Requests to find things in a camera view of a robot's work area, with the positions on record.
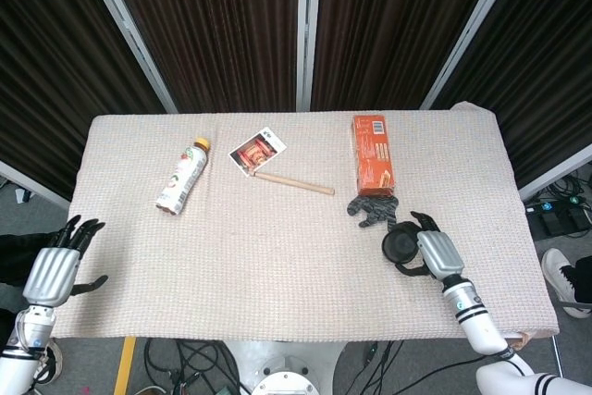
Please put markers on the black round object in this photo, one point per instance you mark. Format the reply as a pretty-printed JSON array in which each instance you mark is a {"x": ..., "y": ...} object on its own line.
[{"x": 398, "y": 244}]

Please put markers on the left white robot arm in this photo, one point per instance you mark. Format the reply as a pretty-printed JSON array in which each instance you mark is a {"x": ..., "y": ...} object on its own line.
[{"x": 32, "y": 328}]

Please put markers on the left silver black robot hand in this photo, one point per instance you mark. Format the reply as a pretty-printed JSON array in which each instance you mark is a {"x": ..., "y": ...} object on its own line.
[{"x": 51, "y": 275}]

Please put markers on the yellow floor tape strip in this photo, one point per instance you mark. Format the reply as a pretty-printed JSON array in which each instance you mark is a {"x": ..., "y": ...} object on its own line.
[{"x": 125, "y": 365}]

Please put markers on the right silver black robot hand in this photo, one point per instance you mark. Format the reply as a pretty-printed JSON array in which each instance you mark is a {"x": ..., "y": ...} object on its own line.
[{"x": 441, "y": 256}]

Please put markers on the dark brown partition panel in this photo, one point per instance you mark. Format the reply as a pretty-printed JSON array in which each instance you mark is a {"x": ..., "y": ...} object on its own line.
[
  {"x": 546, "y": 66},
  {"x": 393, "y": 29},
  {"x": 46, "y": 66},
  {"x": 217, "y": 29}
]

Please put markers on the wooden stick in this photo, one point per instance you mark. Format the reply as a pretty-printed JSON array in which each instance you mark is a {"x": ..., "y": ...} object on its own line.
[{"x": 296, "y": 182}]

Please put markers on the grey metal partition post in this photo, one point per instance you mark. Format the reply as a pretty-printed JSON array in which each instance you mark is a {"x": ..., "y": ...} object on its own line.
[
  {"x": 127, "y": 29},
  {"x": 309, "y": 29},
  {"x": 472, "y": 29}
]

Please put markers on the white drink bottle orange cap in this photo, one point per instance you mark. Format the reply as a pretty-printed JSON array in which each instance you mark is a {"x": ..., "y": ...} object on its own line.
[{"x": 182, "y": 177}]

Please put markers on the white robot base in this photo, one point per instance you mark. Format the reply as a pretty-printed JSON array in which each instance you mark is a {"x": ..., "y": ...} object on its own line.
[{"x": 287, "y": 372}]

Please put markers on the orange snack box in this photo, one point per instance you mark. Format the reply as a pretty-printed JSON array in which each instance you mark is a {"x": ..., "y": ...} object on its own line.
[{"x": 372, "y": 154}]

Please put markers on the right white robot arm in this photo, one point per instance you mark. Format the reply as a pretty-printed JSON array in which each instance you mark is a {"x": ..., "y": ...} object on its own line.
[{"x": 481, "y": 325}]

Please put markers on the photo postcard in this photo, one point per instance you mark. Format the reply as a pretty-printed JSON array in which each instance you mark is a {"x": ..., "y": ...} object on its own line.
[{"x": 256, "y": 151}]

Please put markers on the beige waffle tablecloth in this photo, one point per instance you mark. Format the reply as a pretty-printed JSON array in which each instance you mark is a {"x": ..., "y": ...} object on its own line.
[{"x": 277, "y": 251}]

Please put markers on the black trouser leg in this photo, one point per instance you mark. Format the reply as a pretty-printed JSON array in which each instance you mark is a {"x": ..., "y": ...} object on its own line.
[
  {"x": 18, "y": 256},
  {"x": 583, "y": 281}
]

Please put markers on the white sneaker black trim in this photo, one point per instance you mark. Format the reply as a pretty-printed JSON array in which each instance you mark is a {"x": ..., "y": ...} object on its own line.
[{"x": 557, "y": 275}]

